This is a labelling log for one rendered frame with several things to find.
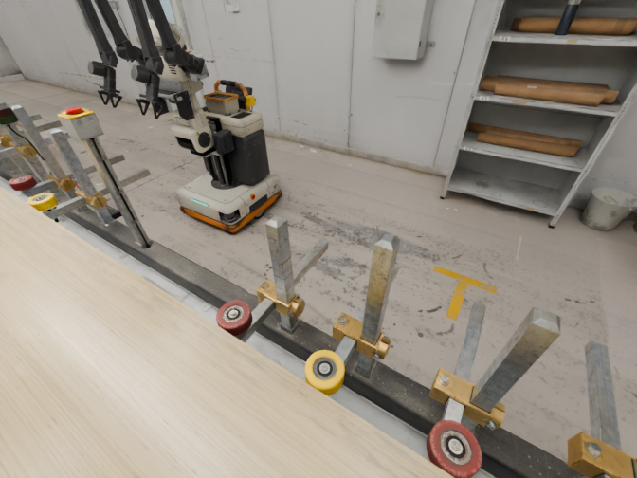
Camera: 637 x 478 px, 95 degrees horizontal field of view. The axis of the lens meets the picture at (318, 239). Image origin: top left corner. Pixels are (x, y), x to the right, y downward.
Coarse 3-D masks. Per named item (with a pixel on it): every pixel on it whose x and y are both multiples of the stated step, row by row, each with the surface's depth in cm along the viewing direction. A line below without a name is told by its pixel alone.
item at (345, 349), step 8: (392, 280) 86; (360, 312) 75; (360, 320) 73; (344, 336) 70; (344, 344) 68; (352, 344) 68; (336, 352) 67; (344, 352) 67; (352, 352) 69; (344, 360) 65
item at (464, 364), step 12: (480, 312) 78; (468, 324) 75; (480, 324) 75; (468, 336) 72; (468, 348) 70; (468, 360) 68; (456, 372) 66; (468, 372) 66; (456, 408) 60; (456, 420) 58
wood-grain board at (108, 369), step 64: (0, 192) 115; (0, 256) 86; (64, 256) 86; (0, 320) 69; (64, 320) 69; (128, 320) 68; (192, 320) 68; (0, 384) 57; (64, 384) 57; (128, 384) 57; (192, 384) 57; (256, 384) 56; (0, 448) 49; (64, 448) 49; (128, 448) 49; (192, 448) 49; (256, 448) 48; (320, 448) 48; (384, 448) 48
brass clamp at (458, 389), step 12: (444, 372) 65; (432, 384) 67; (456, 384) 63; (468, 384) 63; (432, 396) 65; (444, 396) 62; (456, 396) 61; (468, 396) 61; (468, 408) 60; (480, 408) 59; (504, 408) 59; (480, 420) 60; (492, 420) 58
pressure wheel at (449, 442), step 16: (432, 432) 49; (448, 432) 49; (464, 432) 49; (432, 448) 48; (448, 448) 48; (464, 448) 48; (480, 448) 48; (448, 464) 46; (464, 464) 46; (480, 464) 46
